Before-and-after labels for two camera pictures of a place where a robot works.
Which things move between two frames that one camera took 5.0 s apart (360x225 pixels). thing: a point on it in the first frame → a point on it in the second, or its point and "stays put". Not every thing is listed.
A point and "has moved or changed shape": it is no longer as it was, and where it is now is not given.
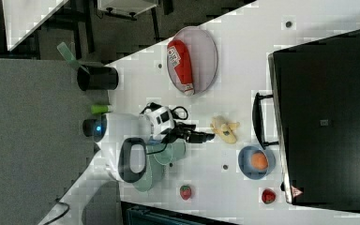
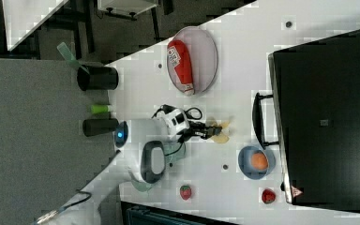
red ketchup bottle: [178, 52] stays put
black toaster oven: [323, 113] stays put
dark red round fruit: [268, 196] stays put
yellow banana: [225, 128] has moved or changed shape
